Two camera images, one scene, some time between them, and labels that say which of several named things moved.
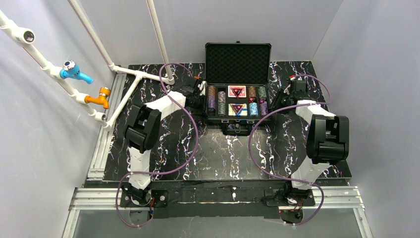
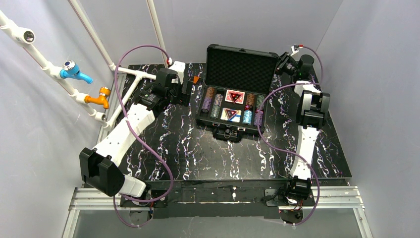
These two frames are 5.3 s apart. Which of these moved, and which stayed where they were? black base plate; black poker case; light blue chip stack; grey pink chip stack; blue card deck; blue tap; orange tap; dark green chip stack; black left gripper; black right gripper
Moved: light blue chip stack; dark green chip stack; black left gripper; blue card deck; grey pink chip stack; black poker case; black right gripper
Stayed: black base plate; blue tap; orange tap
